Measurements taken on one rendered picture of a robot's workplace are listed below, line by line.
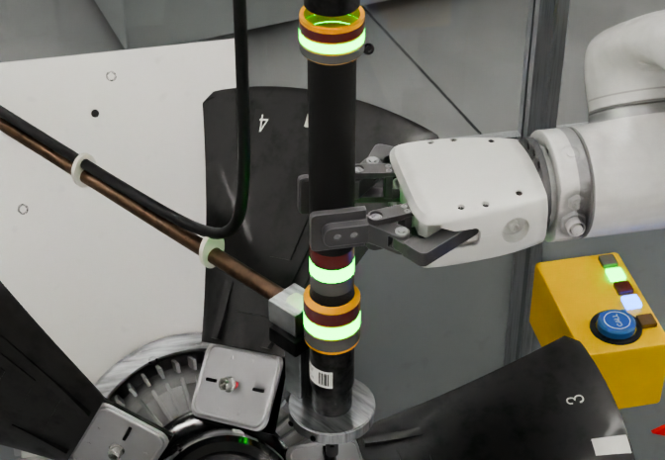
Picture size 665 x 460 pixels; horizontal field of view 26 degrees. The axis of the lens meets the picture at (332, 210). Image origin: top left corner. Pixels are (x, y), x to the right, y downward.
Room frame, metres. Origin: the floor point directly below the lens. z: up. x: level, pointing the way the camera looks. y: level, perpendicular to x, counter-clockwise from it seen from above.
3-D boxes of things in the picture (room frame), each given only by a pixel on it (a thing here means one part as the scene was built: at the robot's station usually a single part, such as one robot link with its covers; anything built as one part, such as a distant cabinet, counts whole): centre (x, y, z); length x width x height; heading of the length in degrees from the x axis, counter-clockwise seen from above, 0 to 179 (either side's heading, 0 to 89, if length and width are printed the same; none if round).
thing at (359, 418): (0.84, 0.01, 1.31); 0.09 x 0.07 x 0.10; 47
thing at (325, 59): (0.83, 0.00, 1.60); 0.04 x 0.04 x 0.01
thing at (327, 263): (0.83, 0.00, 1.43); 0.03 x 0.03 x 0.01
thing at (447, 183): (0.86, -0.10, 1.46); 0.11 x 0.10 x 0.07; 102
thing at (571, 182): (0.87, -0.16, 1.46); 0.09 x 0.03 x 0.08; 12
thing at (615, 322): (1.15, -0.30, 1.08); 0.04 x 0.04 x 0.02
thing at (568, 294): (1.20, -0.29, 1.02); 0.16 x 0.10 x 0.11; 12
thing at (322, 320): (0.83, 0.00, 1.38); 0.04 x 0.04 x 0.01
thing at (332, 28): (0.83, 0.00, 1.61); 0.04 x 0.04 x 0.03
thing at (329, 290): (0.83, 0.00, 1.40); 0.03 x 0.03 x 0.01
